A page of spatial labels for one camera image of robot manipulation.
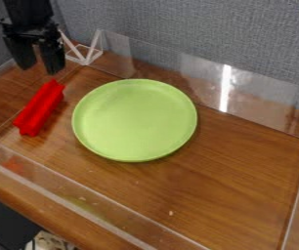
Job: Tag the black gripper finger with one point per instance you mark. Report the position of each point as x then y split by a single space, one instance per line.
22 52
52 54

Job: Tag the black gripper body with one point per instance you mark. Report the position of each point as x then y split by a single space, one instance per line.
34 32

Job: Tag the red plastic block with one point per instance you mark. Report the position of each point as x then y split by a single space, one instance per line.
39 108

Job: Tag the green round plate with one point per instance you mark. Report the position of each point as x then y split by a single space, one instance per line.
135 120

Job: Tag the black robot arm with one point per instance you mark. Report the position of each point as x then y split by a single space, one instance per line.
26 12

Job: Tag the black box under table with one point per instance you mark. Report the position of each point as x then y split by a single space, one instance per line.
18 230

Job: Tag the white power strip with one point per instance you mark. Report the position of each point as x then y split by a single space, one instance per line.
48 241

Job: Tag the clear acrylic corner bracket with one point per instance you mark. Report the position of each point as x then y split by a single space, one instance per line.
83 54

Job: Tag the clear acrylic enclosure wall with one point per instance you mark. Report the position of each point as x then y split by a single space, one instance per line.
223 194

